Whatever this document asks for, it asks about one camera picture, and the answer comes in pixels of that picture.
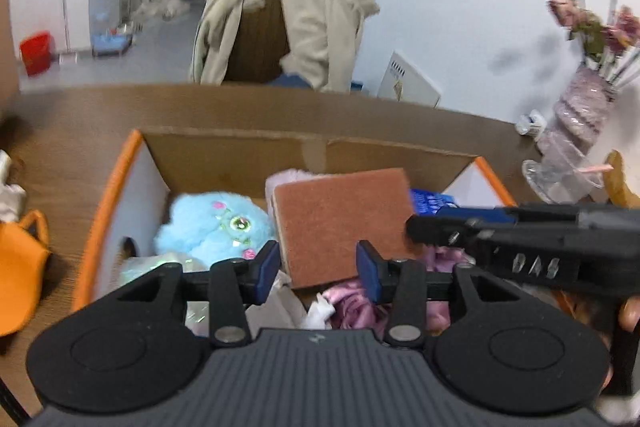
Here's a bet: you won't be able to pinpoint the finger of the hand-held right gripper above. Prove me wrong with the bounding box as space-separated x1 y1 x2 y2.
404 213 501 259
434 205 521 225

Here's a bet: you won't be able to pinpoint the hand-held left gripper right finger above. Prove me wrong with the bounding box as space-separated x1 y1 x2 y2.
356 240 523 349

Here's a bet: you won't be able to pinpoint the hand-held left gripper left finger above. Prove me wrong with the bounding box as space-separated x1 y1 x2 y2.
117 240 282 348

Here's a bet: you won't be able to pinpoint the purple cloth bundle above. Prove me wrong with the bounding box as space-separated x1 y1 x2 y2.
422 244 476 276
317 278 453 336

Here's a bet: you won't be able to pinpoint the blue tissue pack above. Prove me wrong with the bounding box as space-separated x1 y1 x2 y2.
409 188 462 216

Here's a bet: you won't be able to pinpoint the brown sponge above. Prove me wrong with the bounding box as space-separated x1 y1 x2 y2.
271 167 419 291

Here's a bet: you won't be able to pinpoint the lavender fluffy plush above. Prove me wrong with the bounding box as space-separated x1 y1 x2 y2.
264 168 315 208

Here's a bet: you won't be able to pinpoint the iridescent white pouch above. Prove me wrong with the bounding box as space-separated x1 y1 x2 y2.
119 256 212 339

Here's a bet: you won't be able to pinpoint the orange cardboard box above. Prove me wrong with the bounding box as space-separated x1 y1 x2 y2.
71 128 572 339

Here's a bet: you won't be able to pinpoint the person's right hand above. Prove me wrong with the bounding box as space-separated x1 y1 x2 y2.
567 293 640 392

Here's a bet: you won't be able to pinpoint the blue plush toy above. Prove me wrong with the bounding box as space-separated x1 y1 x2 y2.
154 191 277 269

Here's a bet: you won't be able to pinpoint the tan wooden item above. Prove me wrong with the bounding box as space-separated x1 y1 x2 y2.
601 149 640 208

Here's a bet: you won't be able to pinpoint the small white bottle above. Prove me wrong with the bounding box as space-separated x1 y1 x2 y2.
515 108 547 138

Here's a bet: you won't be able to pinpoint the glass vase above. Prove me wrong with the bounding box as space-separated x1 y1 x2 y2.
521 61 622 204

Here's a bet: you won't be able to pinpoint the white board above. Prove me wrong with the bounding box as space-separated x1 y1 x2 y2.
376 50 443 110

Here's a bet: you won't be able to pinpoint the blue cloth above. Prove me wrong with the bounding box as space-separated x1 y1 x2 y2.
271 71 371 96

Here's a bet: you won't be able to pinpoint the brown chair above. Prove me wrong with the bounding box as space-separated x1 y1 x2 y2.
222 0 292 84

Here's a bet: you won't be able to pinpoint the orange bag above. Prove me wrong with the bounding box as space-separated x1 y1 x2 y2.
0 208 52 339

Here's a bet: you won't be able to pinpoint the beige coat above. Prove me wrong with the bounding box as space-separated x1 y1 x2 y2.
186 0 382 94

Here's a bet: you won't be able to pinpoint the white cloth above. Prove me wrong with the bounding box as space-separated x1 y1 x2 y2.
0 150 27 224

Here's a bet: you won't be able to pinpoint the blue floor tray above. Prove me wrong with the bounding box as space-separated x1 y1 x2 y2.
90 31 135 58

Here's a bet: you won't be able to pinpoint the white plastic bags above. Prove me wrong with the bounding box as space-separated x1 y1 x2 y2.
132 0 193 22

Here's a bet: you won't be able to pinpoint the red bucket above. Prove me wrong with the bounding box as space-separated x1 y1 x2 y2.
19 31 54 78

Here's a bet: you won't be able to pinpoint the white mop pole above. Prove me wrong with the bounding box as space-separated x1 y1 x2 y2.
58 0 79 64

